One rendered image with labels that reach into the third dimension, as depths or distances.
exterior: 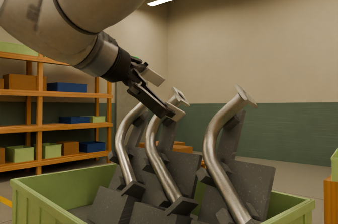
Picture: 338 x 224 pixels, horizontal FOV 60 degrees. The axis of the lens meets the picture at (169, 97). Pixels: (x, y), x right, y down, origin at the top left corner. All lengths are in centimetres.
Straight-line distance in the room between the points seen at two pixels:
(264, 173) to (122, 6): 40
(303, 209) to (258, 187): 10
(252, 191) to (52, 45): 45
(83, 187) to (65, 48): 55
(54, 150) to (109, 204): 486
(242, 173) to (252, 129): 637
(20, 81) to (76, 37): 489
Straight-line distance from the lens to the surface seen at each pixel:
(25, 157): 544
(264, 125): 688
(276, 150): 683
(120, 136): 90
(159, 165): 71
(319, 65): 657
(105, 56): 57
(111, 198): 82
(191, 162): 71
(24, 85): 540
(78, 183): 97
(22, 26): 52
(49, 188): 94
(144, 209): 71
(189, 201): 66
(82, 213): 93
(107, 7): 44
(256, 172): 62
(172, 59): 839
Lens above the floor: 115
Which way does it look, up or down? 2 degrees up
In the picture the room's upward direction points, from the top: straight up
